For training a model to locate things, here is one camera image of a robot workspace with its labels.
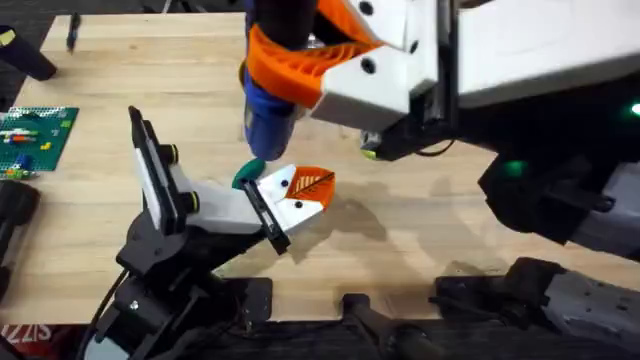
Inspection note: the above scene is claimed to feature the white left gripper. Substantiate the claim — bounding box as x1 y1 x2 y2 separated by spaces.
117 163 337 277

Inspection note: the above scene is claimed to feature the blue electric screwdriver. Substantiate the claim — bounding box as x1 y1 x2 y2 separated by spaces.
241 0 321 163

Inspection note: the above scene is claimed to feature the green disc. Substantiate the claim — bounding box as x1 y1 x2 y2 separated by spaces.
231 158 268 191

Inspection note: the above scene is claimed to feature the black left wrist plate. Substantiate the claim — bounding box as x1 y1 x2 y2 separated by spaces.
128 105 187 237

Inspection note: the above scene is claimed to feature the green board with toy blocks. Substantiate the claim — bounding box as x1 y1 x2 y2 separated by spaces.
0 105 80 181

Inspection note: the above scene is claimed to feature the black marker pen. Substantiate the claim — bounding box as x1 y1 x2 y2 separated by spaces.
65 11 83 54

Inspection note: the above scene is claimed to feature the black bulky object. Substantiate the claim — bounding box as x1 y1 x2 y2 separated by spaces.
0 178 42 302

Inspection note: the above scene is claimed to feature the red printed box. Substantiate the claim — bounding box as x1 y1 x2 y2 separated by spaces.
0 323 84 360

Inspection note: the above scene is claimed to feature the black box with cable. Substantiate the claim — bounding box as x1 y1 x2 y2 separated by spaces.
359 107 457 162

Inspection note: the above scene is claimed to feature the black knob with yellow ring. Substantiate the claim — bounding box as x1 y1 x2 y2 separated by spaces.
159 143 180 165
179 191 202 214

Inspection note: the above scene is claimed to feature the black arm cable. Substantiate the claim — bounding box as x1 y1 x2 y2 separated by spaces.
81 268 131 360

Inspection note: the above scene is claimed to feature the black handle with yellow label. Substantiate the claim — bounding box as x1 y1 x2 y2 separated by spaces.
0 24 58 83

